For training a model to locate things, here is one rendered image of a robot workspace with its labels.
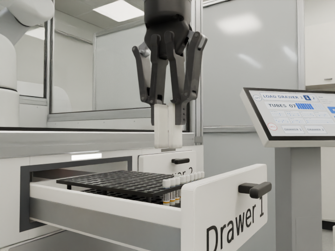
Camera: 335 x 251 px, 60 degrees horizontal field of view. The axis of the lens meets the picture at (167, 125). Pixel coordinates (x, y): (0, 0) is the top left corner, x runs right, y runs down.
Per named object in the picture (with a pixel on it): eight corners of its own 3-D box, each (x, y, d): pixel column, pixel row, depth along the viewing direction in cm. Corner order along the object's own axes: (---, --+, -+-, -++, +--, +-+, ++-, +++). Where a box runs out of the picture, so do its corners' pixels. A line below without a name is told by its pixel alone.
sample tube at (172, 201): (173, 208, 46) (173, 179, 46) (166, 207, 47) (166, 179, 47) (176, 206, 47) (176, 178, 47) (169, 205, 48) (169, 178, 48)
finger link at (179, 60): (176, 39, 48) (183, 36, 47) (183, 105, 47) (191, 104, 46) (162, 32, 45) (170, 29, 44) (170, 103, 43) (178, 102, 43)
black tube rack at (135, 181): (207, 211, 56) (207, 177, 56) (152, 238, 41) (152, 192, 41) (121, 197, 68) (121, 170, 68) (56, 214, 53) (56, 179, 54)
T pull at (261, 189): (272, 190, 44) (272, 181, 44) (257, 199, 38) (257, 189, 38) (249, 188, 46) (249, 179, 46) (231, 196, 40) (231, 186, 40)
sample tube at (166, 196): (168, 210, 45) (168, 180, 45) (160, 209, 46) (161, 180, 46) (171, 208, 46) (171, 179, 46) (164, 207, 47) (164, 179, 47)
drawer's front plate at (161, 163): (196, 183, 99) (196, 150, 99) (143, 198, 75) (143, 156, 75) (192, 182, 100) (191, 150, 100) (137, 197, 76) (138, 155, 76)
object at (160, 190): (207, 181, 56) (207, 178, 56) (152, 197, 41) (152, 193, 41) (198, 180, 57) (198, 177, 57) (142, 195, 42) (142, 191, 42)
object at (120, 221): (255, 214, 55) (254, 182, 55) (187, 266, 33) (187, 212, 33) (104, 191, 77) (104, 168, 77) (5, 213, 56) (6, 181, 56)
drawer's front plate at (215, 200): (267, 221, 55) (266, 163, 55) (194, 290, 31) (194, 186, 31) (258, 220, 56) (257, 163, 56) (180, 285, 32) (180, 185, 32)
